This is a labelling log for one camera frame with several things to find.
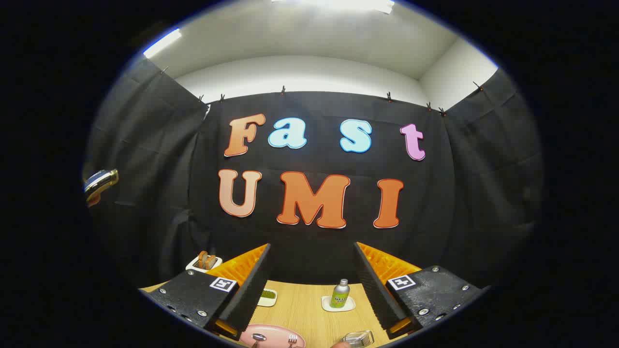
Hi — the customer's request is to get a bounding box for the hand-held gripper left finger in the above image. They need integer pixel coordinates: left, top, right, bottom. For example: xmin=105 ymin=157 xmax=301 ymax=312
xmin=139 ymin=243 xmax=271 ymax=341

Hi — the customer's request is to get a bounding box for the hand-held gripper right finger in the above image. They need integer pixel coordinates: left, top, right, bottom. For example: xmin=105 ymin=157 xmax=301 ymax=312
xmin=353 ymin=242 xmax=489 ymax=340

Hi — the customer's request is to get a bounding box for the white square coaster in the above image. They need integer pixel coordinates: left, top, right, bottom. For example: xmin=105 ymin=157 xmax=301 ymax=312
xmin=322 ymin=295 xmax=356 ymax=312

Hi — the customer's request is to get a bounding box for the green soda bottle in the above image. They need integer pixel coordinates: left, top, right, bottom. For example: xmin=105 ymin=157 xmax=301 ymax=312
xmin=331 ymin=279 xmax=351 ymax=309

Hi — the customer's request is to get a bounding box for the pink round plate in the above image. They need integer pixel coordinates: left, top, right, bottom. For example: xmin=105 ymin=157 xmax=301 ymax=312
xmin=239 ymin=324 xmax=306 ymax=348

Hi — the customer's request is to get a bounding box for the perforated metal basket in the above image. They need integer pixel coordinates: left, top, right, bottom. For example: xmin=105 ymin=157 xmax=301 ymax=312
xmin=344 ymin=330 xmax=375 ymax=348

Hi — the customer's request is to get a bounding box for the white toaster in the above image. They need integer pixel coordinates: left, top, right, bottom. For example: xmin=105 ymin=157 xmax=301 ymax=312
xmin=186 ymin=251 xmax=223 ymax=273

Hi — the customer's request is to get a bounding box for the blue and gold object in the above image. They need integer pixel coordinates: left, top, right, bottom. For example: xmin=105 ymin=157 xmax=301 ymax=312
xmin=84 ymin=169 xmax=119 ymax=206

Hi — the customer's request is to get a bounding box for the row of black cloth clips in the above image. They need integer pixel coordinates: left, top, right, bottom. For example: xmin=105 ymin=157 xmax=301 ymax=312
xmin=160 ymin=65 xmax=484 ymax=117

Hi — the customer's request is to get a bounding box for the long ceiling light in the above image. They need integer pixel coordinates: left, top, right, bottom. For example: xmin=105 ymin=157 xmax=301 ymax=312
xmin=143 ymin=28 xmax=182 ymax=59

